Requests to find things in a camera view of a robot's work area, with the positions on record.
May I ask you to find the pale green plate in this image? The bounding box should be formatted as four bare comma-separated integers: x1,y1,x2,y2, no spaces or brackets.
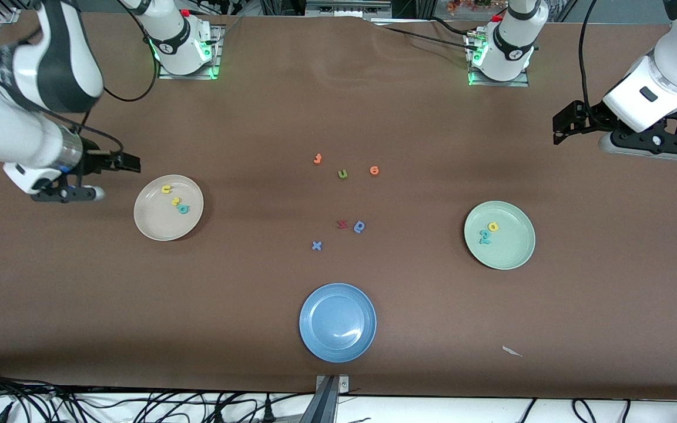
464,201,537,270

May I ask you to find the small metal bracket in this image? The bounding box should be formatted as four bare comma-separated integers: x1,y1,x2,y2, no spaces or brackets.
315,375,350,393

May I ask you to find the grey metal frame box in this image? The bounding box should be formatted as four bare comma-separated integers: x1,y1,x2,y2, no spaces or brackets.
305,0,393,19

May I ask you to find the brown table cover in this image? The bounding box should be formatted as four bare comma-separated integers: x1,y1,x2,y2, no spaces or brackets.
0,11,677,401

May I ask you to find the thin black table cable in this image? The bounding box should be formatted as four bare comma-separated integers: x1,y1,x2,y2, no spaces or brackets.
372,16,473,51

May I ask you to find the blue plate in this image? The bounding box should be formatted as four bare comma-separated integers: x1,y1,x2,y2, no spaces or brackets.
299,283,377,363

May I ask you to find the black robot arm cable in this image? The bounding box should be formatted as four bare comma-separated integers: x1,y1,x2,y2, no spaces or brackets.
0,0,160,171
577,0,601,117

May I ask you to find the black camera pole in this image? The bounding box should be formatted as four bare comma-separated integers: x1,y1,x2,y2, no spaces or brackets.
299,376,339,423

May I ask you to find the beige brown plate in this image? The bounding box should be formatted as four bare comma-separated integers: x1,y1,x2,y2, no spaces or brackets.
133,174,205,241

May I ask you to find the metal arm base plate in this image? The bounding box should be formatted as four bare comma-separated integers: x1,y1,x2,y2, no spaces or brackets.
158,25,223,80
467,34,531,88

